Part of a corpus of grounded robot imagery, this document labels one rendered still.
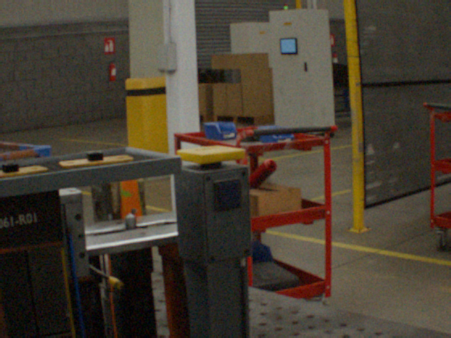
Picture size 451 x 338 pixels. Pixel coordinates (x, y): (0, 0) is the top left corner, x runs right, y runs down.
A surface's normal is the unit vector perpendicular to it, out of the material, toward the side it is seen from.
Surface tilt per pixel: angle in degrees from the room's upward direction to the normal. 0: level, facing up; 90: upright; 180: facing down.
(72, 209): 90
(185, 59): 90
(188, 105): 90
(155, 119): 90
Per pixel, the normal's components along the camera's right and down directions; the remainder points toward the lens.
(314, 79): 0.67, 0.07
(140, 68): -0.75, 0.13
